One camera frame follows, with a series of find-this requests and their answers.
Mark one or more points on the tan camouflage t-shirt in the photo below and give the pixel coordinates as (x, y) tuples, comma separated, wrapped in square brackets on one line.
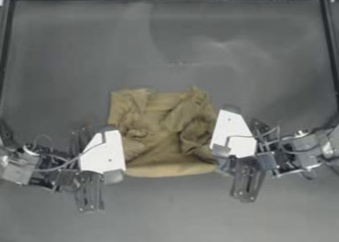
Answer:
[(163, 137)]

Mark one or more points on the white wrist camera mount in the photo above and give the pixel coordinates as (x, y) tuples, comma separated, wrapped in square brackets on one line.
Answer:
[(103, 153), (231, 133)]

